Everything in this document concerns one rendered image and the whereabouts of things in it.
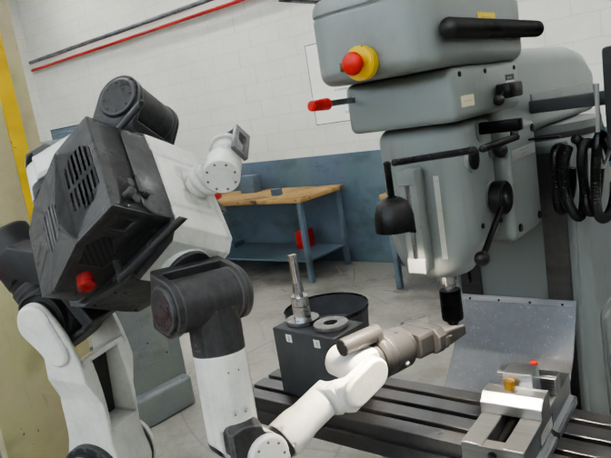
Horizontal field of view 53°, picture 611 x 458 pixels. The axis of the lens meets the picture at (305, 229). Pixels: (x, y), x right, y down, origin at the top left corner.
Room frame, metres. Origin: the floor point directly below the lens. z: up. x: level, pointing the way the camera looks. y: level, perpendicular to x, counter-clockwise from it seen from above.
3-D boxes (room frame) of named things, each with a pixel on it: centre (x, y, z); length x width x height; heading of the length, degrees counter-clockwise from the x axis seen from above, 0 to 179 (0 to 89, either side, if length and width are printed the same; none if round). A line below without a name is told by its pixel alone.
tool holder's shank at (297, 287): (1.56, 0.05, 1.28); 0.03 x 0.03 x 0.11
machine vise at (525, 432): (1.18, -0.38, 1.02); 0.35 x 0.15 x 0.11; 143
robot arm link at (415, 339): (1.21, -0.17, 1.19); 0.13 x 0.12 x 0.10; 35
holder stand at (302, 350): (1.53, 0.01, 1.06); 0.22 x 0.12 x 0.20; 45
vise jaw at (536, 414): (1.16, -0.37, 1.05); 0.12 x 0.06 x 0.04; 53
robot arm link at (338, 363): (1.15, -0.07, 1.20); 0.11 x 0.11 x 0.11; 35
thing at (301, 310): (1.56, 0.05, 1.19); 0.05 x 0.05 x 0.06
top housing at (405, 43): (1.30, -0.30, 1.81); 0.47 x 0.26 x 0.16; 140
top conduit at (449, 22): (1.22, -0.43, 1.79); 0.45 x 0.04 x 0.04; 140
